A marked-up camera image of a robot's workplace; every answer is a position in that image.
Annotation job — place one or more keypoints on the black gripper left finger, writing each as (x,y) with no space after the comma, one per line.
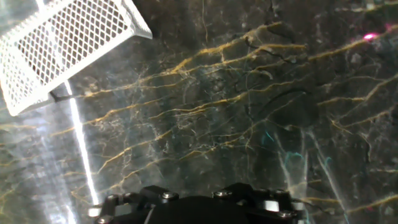
(130,202)

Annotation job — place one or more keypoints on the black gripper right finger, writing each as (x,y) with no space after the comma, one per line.
(273,203)

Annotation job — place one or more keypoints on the black marble-pattern mat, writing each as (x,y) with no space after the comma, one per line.
(217,109)

